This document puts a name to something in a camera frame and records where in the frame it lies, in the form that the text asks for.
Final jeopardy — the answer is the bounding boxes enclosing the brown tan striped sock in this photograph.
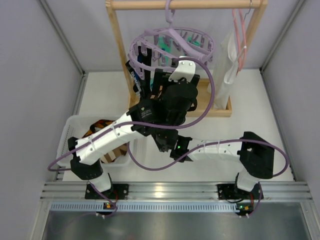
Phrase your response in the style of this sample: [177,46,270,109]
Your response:
[100,144,128,164]

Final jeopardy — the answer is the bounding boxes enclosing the brown tan argyle sock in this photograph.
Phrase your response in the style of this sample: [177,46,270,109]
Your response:
[149,82,166,99]

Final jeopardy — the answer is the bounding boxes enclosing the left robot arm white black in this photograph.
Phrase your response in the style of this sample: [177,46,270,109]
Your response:
[68,69,200,194]

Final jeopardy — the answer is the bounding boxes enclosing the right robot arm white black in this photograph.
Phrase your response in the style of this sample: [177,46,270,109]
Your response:
[152,130,275,192]

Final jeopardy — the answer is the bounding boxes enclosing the pink clothes hanger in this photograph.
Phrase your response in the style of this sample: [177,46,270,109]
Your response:
[232,9,248,72]

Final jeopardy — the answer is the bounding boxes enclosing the black blue sock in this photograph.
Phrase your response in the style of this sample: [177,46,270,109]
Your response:
[125,46,152,99]

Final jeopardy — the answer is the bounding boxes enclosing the wooden clothes rack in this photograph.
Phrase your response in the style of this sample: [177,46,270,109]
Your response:
[105,0,268,117]

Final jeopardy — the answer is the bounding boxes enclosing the mint green sock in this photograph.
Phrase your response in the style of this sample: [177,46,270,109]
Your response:
[149,34,201,88]

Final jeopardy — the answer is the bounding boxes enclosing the white hanging cloth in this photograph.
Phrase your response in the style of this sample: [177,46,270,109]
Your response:
[212,30,239,110]

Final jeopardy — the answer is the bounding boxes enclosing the black red yellow argyle sock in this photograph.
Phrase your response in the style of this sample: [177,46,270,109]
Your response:
[82,119,114,138]

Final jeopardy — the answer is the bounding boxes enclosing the white plastic basket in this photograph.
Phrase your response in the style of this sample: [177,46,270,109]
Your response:
[56,113,143,168]

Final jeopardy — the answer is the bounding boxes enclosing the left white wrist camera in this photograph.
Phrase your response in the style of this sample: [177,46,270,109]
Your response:
[168,60,196,83]

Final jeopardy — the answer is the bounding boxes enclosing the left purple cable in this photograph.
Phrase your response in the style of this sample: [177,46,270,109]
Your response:
[47,56,216,172]

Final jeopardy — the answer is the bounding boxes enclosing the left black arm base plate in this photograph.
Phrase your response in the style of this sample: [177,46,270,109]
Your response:
[84,183,129,200]

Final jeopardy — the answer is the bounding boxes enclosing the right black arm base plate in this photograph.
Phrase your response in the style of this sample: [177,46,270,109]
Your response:
[217,183,261,201]

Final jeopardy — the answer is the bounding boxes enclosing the aluminium rail frame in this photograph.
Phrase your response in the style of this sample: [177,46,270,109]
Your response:
[40,181,313,213]

